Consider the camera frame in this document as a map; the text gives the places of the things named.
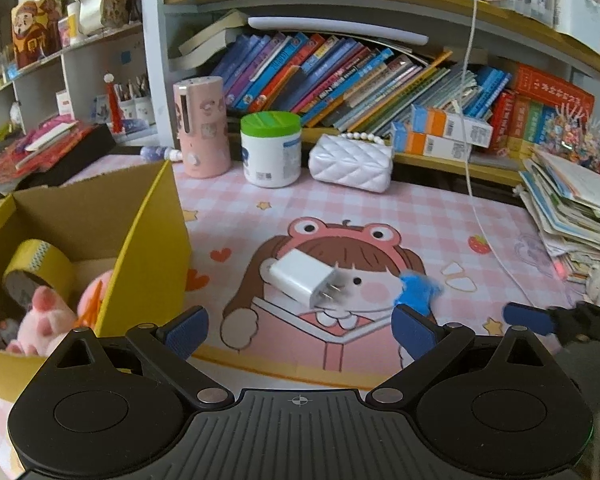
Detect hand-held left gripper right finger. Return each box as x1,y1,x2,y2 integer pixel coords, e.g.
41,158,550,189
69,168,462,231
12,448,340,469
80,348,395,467
370,305,563,406

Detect pink printed cylinder container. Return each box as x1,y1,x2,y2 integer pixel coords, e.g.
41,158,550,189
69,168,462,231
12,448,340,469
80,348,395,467
172,75,231,180

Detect white vase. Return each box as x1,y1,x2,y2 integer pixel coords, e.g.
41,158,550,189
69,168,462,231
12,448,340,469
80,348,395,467
76,0,107,37

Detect colourful beaded ornament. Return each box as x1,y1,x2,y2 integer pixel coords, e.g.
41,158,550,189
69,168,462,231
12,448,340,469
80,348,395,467
544,102,600,172

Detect pile of red envelopes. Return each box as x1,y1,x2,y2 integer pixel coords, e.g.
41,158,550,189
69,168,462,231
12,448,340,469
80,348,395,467
0,114,102,182

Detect yellow cardboard box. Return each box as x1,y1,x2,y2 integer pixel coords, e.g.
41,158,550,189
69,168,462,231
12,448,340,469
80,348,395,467
0,160,194,404

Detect small blue fuzzy object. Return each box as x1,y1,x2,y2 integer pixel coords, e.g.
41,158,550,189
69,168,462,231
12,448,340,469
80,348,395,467
396,271,447,317

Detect white desk organizer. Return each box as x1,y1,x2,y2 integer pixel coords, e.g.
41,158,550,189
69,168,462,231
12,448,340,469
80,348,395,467
552,0,600,57

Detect row of colourful books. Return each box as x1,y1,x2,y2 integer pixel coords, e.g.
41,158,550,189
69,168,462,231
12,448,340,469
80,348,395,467
210,31,514,137

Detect fortune god paper figure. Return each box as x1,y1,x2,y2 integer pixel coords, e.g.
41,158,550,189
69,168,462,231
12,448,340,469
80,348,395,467
11,0,64,69

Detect yellow tape roll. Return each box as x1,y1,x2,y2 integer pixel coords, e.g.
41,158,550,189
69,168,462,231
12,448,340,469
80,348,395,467
2,238,76,312

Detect orange blue carton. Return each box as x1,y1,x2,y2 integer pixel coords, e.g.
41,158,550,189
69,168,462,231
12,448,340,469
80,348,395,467
390,122,474,162
410,103,495,149

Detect leaning thick paperback books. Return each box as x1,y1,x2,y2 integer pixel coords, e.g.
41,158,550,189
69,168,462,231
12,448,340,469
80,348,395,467
167,7,251,72

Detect stack of workbooks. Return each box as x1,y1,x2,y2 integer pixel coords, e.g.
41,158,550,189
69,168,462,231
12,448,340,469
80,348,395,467
517,145,600,282

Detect white quilted purse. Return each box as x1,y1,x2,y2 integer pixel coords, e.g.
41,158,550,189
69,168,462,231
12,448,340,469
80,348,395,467
307,131,395,195

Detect white pen cup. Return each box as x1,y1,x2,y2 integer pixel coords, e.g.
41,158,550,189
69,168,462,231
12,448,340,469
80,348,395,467
115,96,137,128
134,94,156,127

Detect red dictionary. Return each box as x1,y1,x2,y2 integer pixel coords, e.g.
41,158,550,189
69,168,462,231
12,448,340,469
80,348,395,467
512,64,596,117

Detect small orange plastic object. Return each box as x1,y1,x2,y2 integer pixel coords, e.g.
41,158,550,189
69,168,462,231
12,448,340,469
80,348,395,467
79,292,105,332

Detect pink plush toy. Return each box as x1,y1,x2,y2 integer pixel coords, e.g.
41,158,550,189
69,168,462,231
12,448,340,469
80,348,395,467
5,269,117,359

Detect white flat bar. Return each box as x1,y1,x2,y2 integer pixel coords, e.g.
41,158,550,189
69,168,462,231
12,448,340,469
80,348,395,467
247,15,431,49

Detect black box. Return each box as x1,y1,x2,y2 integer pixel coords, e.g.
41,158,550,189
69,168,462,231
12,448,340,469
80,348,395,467
17,122,117,192

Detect red white toy stick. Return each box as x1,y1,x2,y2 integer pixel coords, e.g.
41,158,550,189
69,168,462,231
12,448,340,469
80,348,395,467
104,73,124,134

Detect white hanging cable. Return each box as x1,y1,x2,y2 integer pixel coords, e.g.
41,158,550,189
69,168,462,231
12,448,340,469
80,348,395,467
449,0,547,307

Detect white charger plug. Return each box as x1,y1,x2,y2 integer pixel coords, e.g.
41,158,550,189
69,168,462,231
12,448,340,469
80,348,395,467
264,247,364,312

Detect white jar green lid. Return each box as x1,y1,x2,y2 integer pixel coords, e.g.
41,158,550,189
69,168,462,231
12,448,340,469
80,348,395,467
240,111,303,189

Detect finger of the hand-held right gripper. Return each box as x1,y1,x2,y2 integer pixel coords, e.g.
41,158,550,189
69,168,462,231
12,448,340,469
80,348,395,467
502,301,600,352

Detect pink plaid desk mat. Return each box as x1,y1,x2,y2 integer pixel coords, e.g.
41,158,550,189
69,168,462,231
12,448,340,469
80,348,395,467
0,151,600,413

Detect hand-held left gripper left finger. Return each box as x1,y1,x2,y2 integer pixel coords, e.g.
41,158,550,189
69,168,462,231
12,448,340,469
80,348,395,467
45,305,236,406

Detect white side shelf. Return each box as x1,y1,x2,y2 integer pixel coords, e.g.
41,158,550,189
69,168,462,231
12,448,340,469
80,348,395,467
0,22,152,137

